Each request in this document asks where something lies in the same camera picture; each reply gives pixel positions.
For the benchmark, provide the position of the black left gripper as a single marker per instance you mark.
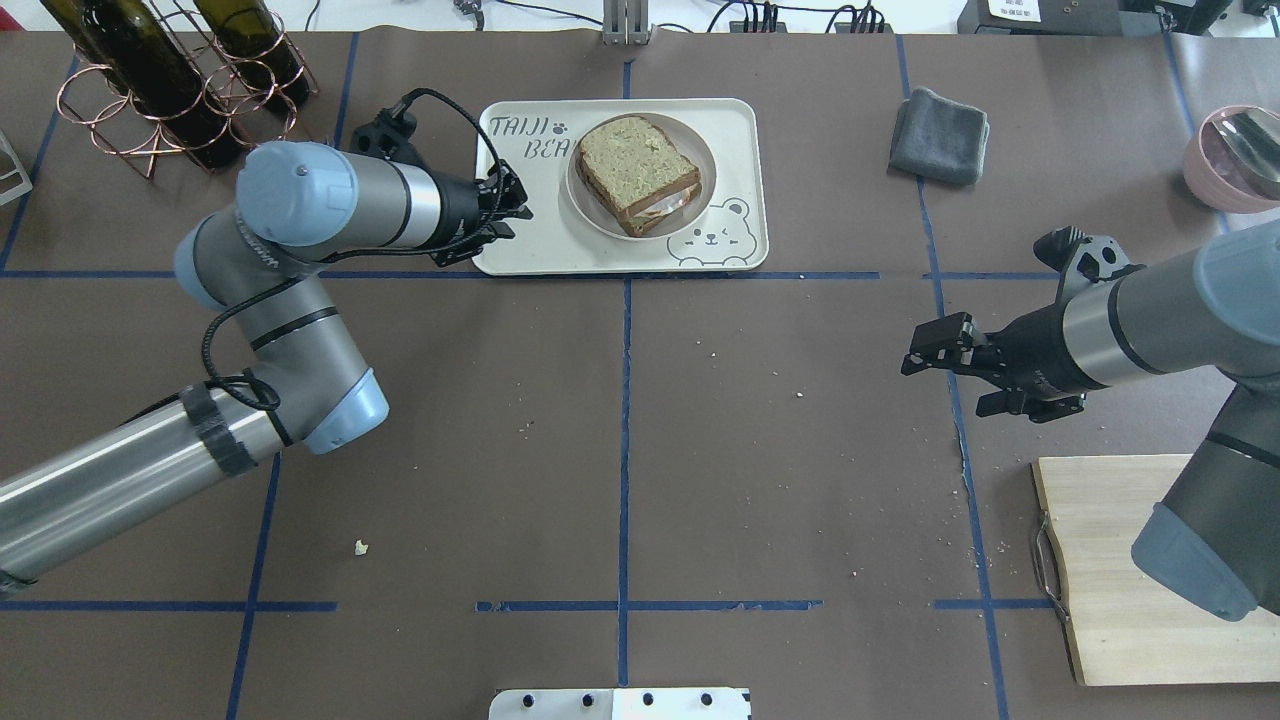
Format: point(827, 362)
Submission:
point(461, 208)

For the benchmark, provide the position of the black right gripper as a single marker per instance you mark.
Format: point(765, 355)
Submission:
point(1030, 350)

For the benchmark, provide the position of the bread slice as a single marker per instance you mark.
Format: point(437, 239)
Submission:
point(632, 163)
point(597, 212)

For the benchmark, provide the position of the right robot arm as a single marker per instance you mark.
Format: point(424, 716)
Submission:
point(1211, 539)

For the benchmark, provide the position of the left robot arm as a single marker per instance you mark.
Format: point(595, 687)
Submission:
point(281, 367)

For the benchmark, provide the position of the white bear tray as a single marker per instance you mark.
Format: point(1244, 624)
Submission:
point(537, 138)

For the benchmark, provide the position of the fried egg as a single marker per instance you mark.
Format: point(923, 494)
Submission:
point(670, 204)

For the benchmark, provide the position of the grey folded cloth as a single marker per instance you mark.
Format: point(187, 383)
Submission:
point(939, 138)

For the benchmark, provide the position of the wooden cutting board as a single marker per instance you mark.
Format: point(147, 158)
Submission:
point(1124, 628)

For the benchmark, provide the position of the dark wine bottle lower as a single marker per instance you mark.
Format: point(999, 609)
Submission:
point(266, 62)

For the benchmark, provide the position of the dark wine bottle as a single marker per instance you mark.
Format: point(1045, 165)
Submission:
point(266, 62)
point(137, 55)

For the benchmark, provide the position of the pink plate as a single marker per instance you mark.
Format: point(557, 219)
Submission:
point(1207, 172)

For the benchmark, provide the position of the black computer box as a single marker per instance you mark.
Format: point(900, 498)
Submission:
point(1064, 18)

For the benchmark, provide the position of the metal scoop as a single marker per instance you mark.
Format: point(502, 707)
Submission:
point(1251, 140)

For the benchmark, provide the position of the dark wine bottle upper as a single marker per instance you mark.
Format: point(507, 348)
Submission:
point(137, 55)

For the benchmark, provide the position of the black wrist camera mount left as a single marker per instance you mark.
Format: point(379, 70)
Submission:
point(388, 137)

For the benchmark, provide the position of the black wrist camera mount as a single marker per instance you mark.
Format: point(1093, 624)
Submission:
point(388, 137)
point(1082, 260)

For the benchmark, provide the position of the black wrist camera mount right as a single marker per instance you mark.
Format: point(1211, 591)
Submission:
point(1082, 260)

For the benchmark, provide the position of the aluminium frame post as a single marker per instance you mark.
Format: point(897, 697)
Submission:
point(626, 22)

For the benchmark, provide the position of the copper wire bottle rack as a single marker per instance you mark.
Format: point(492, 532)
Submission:
point(125, 132)

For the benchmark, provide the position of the white metal frame rack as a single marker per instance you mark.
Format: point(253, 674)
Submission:
point(15, 181)

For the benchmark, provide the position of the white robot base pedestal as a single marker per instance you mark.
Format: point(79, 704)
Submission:
point(623, 703)

